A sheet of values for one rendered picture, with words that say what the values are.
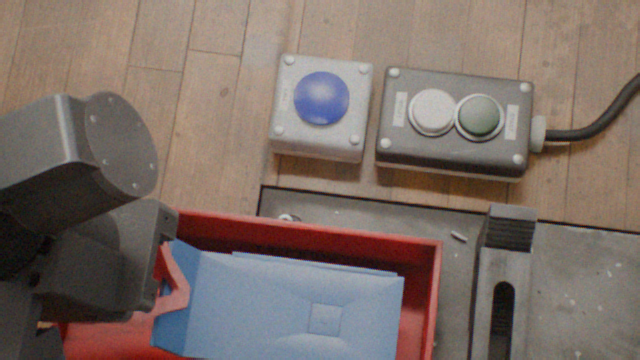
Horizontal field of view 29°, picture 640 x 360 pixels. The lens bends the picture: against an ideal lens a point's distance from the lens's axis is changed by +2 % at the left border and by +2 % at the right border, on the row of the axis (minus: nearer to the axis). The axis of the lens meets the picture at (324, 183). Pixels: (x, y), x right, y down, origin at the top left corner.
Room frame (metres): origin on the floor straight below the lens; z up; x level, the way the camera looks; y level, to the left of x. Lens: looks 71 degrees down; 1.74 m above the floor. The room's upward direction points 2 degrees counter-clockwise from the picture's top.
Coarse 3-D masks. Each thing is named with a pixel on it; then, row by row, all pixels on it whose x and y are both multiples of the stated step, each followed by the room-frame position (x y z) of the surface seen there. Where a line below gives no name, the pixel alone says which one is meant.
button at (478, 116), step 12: (480, 96) 0.33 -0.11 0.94; (468, 108) 0.32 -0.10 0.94; (480, 108) 0.32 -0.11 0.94; (492, 108) 0.32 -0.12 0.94; (468, 120) 0.31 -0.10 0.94; (480, 120) 0.31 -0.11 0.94; (492, 120) 0.31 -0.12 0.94; (468, 132) 0.30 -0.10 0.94; (480, 132) 0.30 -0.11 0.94; (492, 132) 0.30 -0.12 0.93
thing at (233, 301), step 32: (192, 256) 0.21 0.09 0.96; (224, 256) 0.22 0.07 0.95; (192, 288) 0.19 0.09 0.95; (224, 288) 0.19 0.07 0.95; (256, 288) 0.19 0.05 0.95; (288, 288) 0.19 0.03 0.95; (320, 288) 0.19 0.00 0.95; (352, 288) 0.19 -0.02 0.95; (384, 288) 0.19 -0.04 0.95; (160, 320) 0.17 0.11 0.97; (192, 320) 0.17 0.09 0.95; (224, 320) 0.17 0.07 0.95; (256, 320) 0.17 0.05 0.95; (288, 320) 0.17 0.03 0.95; (352, 320) 0.17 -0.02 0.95; (384, 320) 0.17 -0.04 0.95; (192, 352) 0.15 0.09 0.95; (224, 352) 0.15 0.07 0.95; (256, 352) 0.15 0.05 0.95; (288, 352) 0.15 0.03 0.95; (320, 352) 0.15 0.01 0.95; (352, 352) 0.15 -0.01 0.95; (384, 352) 0.15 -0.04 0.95
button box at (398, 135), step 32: (384, 96) 0.34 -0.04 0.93; (416, 96) 0.33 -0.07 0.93; (448, 96) 0.33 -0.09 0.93; (512, 96) 0.33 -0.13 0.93; (384, 128) 0.31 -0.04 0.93; (416, 128) 0.31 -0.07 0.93; (448, 128) 0.31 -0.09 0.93; (512, 128) 0.31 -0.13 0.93; (544, 128) 0.31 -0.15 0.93; (384, 160) 0.29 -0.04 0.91; (416, 160) 0.29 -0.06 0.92; (448, 160) 0.29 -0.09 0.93; (480, 160) 0.29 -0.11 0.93; (512, 160) 0.28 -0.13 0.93
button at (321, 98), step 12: (324, 72) 0.35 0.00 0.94; (300, 84) 0.34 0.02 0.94; (312, 84) 0.34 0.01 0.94; (324, 84) 0.34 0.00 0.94; (336, 84) 0.34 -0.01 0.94; (300, 96) 0.33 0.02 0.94; (312, 96) 0.33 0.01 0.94; (324, 96) 0.33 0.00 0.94; (336, 96) 0.33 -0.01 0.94; (348, 96) 0.33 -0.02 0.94; (300, 108) 0.33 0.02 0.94; (312, 108) 0.33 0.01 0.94; (324, 108) 0.32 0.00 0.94; (336, 108) 0.32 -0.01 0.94; (312, 120) 0.32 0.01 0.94; (324, 120) 0.32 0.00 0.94; (336, 120) 0.32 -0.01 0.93
